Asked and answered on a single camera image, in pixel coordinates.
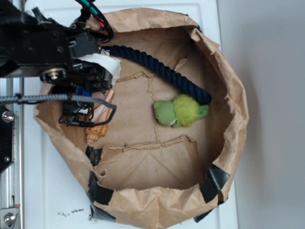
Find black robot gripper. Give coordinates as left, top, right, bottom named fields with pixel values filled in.
left=41, top=34, right=113, bottom=127

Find white paper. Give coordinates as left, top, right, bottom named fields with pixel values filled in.
left=101, top=49, right=122, bottom=86

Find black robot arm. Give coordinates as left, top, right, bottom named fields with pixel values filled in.
left=0, top=0, right=117, bottom=127

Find orange spiral seashell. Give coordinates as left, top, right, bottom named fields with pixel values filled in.
left=85, top=90, right=115, bottom=145

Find green plush frog toy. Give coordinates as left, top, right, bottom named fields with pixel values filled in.
left=153, top=94, right=209, bottom=128

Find brown paper bag tray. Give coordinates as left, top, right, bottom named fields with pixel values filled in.
left=34, top=8, right=249, bottom=229

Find black mounting bracket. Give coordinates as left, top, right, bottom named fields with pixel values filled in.
left=0, top=105, right=14, bottom=175

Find dark blue twisted rope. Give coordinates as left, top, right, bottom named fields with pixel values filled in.
left=103, top=44, right=213, bottom=105

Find aluminium frame rail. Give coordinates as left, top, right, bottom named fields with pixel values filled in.
left=0, top=77, right=24, bottom=229

